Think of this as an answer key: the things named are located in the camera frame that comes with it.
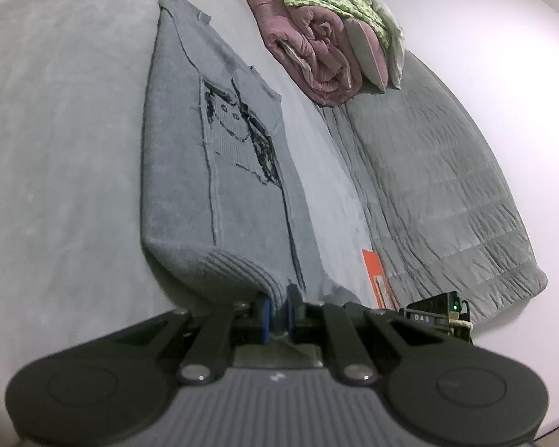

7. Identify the folded mauve quilt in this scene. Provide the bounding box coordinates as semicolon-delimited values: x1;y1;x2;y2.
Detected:
246;0;366;105

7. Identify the mauve and grey pillow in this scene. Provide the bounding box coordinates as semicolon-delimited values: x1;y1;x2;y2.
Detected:
345;16;389;94

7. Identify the grey bed sheet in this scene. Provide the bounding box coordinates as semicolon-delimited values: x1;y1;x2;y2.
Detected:
0;0;401;383

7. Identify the orange book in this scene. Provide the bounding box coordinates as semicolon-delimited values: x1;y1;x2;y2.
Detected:
361;248;400;310

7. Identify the white pillow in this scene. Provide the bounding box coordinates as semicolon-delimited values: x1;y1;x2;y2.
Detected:
373;0;406;90

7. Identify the grey knitted sweater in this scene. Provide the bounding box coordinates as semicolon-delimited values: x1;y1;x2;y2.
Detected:
140;0;369;350

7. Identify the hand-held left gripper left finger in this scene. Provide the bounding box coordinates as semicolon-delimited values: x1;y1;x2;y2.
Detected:
116;293;277;386

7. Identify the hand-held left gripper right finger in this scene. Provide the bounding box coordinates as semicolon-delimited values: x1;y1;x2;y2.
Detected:
279;284;443;386

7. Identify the grey quilted blanket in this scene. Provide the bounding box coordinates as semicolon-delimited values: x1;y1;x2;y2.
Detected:
317;51;548;324

